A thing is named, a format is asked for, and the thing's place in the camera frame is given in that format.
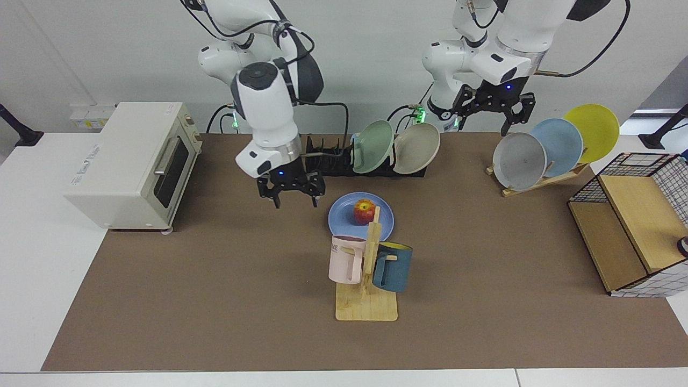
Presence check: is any periwinkle blue plate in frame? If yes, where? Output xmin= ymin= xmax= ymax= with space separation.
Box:
xmin=328 ymin=192 xmax=395 ymax=242

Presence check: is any red yellow apple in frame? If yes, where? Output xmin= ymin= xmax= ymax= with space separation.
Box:
xmin=353 ymin=199 xmax=376 ymax=225

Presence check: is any black dish rack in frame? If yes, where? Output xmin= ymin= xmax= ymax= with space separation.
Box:
xmin=305 ymin=134 xmax=428 ymax=178

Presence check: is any grey plate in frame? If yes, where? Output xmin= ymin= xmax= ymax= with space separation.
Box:
xmin=492 ymin=132 xmax=547 ymax=191

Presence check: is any beige plate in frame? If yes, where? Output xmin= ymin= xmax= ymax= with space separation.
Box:
xmin=392 ymin=123 xmax=441 ymax=175

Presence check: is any light blue plate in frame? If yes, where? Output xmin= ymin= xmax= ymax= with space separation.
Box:
xmin=529 ymin=118 xmax=584 ymax=178

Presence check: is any wooden plate rack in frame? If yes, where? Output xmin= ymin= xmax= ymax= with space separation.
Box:
xmin=486 ymin=160 xmax=590 ymax=198

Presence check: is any pale green plate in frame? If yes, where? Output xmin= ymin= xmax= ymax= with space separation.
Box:
xmin=352 ymin=119 xmax=395 ymax=174

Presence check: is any yellow plate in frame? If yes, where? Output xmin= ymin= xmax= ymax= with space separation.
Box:
xmin=563 ymin=104 xmax=620 ymax=164

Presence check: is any pink cup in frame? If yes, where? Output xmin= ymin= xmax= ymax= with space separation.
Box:
xmin=328 ymin=235 xmax=368 ymax=284

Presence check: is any brown table cloth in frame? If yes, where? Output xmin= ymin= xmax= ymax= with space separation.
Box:
xmin=41 ymin=133 xmax=688 ymax=372

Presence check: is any teal blue cup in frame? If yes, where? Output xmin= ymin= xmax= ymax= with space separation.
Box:
xmin=372 ymin=242 xmax=413 ymax=293

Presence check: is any wooden cup stand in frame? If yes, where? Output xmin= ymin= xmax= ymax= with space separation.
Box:
xmin=335 ymin=206 xmax=399 ymax=322

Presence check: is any black stand foot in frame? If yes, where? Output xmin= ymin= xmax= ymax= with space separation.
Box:
xmin=0 ymin=103 xmax=45 ymax=147
xmin=638 ymin=105 xmax=688 ymax=150

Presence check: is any pale toaster oven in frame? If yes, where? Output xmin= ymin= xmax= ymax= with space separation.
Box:
xmin=63 ymin=102 xmax=203 ymax=233

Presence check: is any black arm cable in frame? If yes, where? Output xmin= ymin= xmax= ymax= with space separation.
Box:
xmin=535 ymin=0 xmax=631 ymax=78
xmin=290 ymin=30 xmax=350 ymax=157

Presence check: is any wire basket with wooden floor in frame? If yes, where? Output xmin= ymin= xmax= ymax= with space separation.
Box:
xmin=568 ymin=153 xmax=688 ymax=298

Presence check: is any white wall socket box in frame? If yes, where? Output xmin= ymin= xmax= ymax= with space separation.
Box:
xmin=70 ymin=105 xmax=116 ymax=130

